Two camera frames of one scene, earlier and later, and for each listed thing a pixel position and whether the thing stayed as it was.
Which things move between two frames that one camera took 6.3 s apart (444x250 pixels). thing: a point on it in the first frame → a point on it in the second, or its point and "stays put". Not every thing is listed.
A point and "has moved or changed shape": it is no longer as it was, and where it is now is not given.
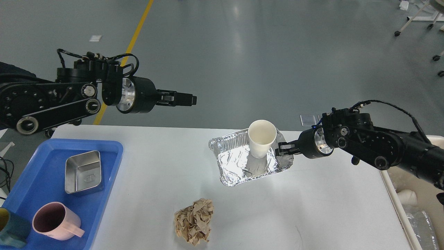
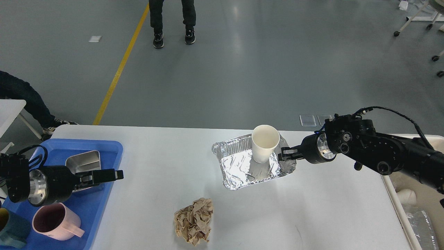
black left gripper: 139,95 → 52,184
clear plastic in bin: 421,228 stays put
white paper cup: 262,134 has moved or changed shape
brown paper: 193,223 stays put
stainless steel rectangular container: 83,171 stays put
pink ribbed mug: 56,220 stays put
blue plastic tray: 42,181 stays put
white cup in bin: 408,197 stays put
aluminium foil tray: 236,163 has moved or changed shape
